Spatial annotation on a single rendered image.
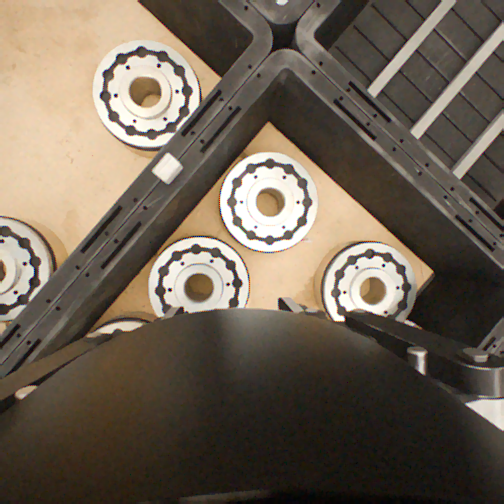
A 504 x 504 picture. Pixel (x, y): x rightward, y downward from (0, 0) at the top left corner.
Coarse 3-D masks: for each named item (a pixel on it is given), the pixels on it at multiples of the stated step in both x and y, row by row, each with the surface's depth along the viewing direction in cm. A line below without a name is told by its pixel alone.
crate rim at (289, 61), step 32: (288, 64) 22; (256, 96) 22; (320, 96) 22; (224, 128) 23; (352, 128) 23; (192, 160) 22; (384, 160) 23; (160, 192) 22; (416, 192) 24; (128, 224) 22; (96, 256) 22; (96, 288) 22; (64, 320) 22; (32, 352) 23
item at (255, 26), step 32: (224, 0) 21; (256, 32) 22; (256, 64) 22; (224, 96) 22; (192, 128) 22; (128, 192) 22; (96, 224) 21; (64, 288) 22; (32, 320) 21; (0, 352) 21
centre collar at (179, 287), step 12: (192, 264) 29; (204, 264) 29; (180, 276) 28; (216, 276) 29; (180, 288) 28; (216, 288) 29; (180, 300) 28; (192, 300) 29; (204, 300) 29; (216, 300) 29
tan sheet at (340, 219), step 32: (320, 192) 33; (192, 224) 32; (320, 224) 33; (352, 224) 33; (256, 256) 33; (288, 256) 33; (320, 256) 33; (416, 256) 34; (128, 288) 32; (192, 288) 32; (256, 288) 33; (288, 288) 33; (416, 288) 34
